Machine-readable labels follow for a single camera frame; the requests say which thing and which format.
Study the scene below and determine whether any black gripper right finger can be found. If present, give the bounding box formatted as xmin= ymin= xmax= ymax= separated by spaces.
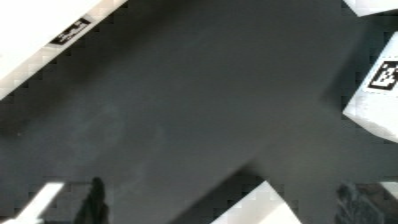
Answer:
xmin=334 ymin=182 xmax=398 ymax=224

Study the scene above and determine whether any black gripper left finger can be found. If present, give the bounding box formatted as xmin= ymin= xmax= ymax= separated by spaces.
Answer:
xmin=0 ymin=177 xmax=112 ymax=224

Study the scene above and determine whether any white square table top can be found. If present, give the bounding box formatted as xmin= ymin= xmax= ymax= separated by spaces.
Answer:
xmin=0 ymin=0 xmax=128 ymax=100

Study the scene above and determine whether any white obstacle fence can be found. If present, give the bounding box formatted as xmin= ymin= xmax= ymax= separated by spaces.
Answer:
xmin=210 ymin=182 xmax=302 ymax=224

